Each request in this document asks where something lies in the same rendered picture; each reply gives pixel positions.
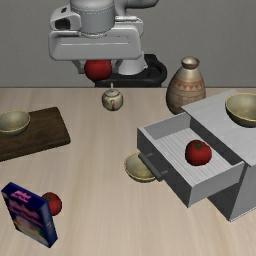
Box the red tomato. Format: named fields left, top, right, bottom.
left=41, top=191, right=63, bottom=217
left=83, top=59, right=113, bottom=82
left=184, top=139, right=213, bottom=167

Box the small painted teapot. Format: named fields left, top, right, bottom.
left=101, top=82, right=125, bottom=113

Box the porcelain bowl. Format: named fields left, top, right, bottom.
left=123, top=151, right=158, bottom=184
left=224, top=92, right=256, bottom=129
left=0, top=109, right=32, bottom=136

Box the grey cabinet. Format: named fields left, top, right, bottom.
left=181, top=88, right=256, bottom=223

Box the brown patterned vase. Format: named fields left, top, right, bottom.
left=165, top=56, right=207, bottom=116

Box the blue carton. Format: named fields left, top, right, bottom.
left=0, top=181, right=59, bottom=249

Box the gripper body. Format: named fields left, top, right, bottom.
left=48, top=15, right=145, bottom=62

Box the open grey drawer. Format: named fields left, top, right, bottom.
left=136, top=111, right=246, bottom=209

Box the brown wooden cutting board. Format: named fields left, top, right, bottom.
left=0, top=106, right=72, bottom=163

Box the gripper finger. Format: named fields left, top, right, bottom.
left=110, top=60, right=122, bottom=75
left=77, top=60, right=87, bottom=75

